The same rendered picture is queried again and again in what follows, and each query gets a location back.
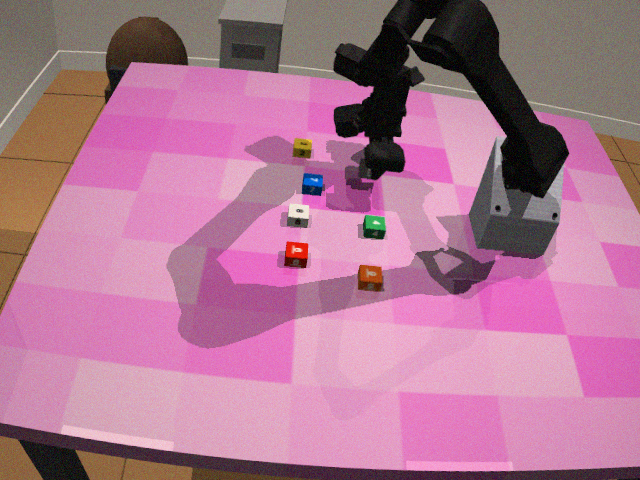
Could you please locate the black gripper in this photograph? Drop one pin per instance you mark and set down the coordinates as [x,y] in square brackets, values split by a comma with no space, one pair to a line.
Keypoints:
[382,153]

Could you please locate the orange block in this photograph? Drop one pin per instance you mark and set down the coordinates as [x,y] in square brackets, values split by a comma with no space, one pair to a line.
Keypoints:
[370,278]

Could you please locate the green block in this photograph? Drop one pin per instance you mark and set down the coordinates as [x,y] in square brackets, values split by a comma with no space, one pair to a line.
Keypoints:
[374,227]

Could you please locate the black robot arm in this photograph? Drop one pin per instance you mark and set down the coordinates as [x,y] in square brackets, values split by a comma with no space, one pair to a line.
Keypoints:
[463,38]

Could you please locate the yellow block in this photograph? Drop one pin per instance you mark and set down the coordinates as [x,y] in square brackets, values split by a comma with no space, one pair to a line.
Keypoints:
[302,148]

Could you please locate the blue block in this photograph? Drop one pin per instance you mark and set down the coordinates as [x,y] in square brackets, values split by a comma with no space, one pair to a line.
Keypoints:
[312,184]

